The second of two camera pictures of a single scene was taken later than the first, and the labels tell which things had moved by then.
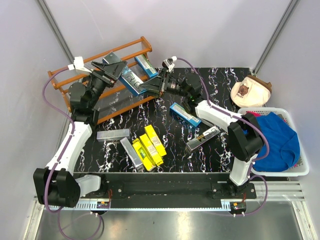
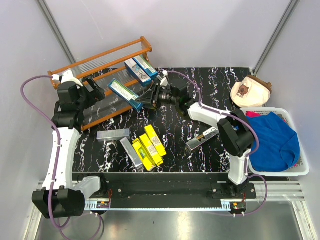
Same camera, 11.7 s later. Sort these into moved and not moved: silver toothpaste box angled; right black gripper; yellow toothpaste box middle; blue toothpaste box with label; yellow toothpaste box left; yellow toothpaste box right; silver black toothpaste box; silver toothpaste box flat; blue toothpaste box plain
Moved: blue toothpaste box with label; blue toothpaste box plain; right black gripper
Not moved: yellow toothpaste box left; yellow toothpaste box middle; silver toothpaste box flat; silver black toothpaste box; silver toothpaste box angled; yellow toothpaste box right
